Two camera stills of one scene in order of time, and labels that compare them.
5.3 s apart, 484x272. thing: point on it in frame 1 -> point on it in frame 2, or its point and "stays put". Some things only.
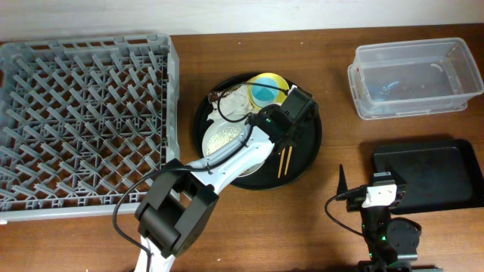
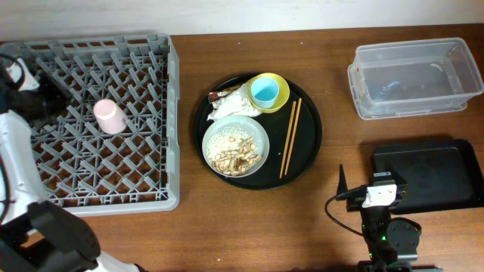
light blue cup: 262,95 stays put
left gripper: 274,112 -> 62,98
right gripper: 355,202 stays put
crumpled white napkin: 234,104 stays put
